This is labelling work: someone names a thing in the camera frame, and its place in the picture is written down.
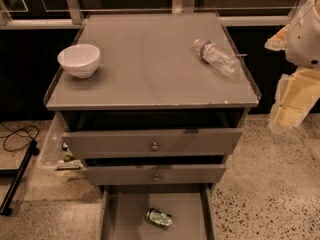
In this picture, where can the round brass top knob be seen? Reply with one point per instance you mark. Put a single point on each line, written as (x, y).
(154, 147)

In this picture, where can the crushed green soda can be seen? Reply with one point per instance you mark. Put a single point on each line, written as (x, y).
(158, 218)

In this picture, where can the metal railing frame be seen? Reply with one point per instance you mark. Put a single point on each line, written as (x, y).
(67, 14)

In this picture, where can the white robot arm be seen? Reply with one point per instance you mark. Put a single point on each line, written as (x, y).
(303, 37)

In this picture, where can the black metal stand leg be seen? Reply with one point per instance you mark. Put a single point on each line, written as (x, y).
(16, 176)

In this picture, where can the clear acrylic side bin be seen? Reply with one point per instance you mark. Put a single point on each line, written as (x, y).
(54, 153)

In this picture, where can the round brass middle knob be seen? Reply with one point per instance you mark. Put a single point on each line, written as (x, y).
(156, 178)

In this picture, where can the grey bottom drawer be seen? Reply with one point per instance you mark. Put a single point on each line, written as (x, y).
(124, 209)

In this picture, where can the clear plastic water bottle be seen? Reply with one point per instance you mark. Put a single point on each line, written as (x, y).
(225, 62)

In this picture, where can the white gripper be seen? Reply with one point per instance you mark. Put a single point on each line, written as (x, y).
(304, 39)

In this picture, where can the grey drawer cabinet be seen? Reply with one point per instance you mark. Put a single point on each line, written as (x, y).
(151, 79)

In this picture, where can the round brass knob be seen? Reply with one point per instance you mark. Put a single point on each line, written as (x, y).
(154, 147)
(156, 178)

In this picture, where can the grey top drawer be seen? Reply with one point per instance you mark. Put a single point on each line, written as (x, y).
(137, 143)

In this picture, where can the grey drawer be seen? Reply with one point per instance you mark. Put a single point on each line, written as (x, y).
(124, 209)
(137, 143)
(143, 175)

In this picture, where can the grey middle drawer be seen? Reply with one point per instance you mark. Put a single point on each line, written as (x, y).
(143, 175)

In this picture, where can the white ceramic bowl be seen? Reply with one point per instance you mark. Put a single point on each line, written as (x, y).
(81, 60)

